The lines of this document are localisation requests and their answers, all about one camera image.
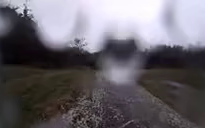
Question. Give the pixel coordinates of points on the dark wood of trees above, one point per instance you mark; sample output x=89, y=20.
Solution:
x=23, y=46

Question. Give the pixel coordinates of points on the grass field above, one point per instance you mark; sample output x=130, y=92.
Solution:
x=40, y=90

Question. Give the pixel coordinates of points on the grass verge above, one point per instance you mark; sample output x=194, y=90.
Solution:
x=180, y=90

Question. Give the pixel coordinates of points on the dark row of trees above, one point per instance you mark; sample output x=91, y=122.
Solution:
x=176, y=56

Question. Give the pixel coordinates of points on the small bare tree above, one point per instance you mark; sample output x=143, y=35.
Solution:
x=79, y=44

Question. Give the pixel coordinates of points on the grey gravel-edged path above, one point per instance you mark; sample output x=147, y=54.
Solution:
x=130, y=106

